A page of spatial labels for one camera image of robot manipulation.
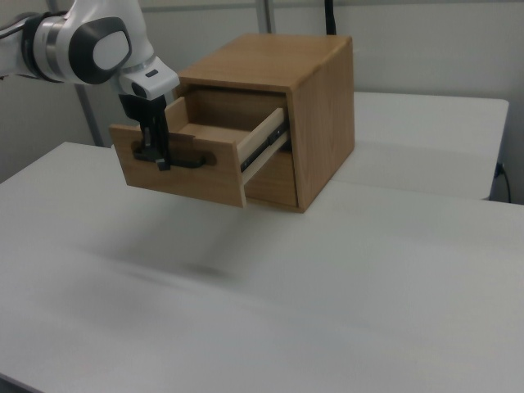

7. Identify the thick black hanging cable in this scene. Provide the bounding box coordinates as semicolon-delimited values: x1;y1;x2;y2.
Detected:
323;0;339;36

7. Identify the grey metal frame post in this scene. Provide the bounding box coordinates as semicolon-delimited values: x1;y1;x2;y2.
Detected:
73;84;104;148

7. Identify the wooden two-drawer cabinet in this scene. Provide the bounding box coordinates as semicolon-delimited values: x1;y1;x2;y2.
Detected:
176;34;355;215

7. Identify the black drawer handle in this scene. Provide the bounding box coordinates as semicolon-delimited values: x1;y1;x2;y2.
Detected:
132;140;209;169

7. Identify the grey wall frame post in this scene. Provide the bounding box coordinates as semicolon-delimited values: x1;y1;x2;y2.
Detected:
256;0;274;34

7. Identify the wooden drawer with black handle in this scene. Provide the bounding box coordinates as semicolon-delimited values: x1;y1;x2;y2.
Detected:
108;96;293;210

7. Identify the thin black power cable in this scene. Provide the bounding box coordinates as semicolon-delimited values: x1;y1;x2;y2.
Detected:
495;162;513;204

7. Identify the black metal drawer slide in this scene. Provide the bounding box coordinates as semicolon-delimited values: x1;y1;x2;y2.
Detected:
240;120;290;171

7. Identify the wooden drawer with slot grip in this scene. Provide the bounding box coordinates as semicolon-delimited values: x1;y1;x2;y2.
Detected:
244;147;299;207

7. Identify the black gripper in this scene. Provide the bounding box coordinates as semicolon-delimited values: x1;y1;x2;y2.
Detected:
118;93;171;173

